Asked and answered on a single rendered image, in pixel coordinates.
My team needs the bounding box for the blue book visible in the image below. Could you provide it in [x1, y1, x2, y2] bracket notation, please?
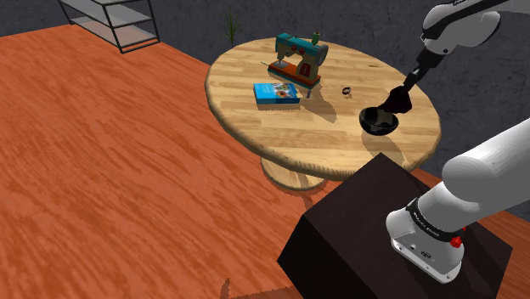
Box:
[252, 82, 302, 106]

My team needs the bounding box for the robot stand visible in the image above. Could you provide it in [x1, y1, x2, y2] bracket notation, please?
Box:
[276, 152, 514, 299]

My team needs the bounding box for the thin green plant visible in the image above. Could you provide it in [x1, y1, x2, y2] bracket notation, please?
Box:
[223, 9, 244, 47]

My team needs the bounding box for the black bowl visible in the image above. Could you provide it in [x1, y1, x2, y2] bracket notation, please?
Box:
[358, 106, 400, 138]

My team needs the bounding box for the black metal frame shelf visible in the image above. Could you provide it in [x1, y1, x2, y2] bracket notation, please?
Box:
[58, 0, 161, 55]

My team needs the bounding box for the round wooden table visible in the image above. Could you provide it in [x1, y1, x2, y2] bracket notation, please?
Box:
[205, 37, 443, 192]

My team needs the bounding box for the teal and orange sewing machine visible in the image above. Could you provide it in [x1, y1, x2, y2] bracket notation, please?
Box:
[260, 31, 330, 99]

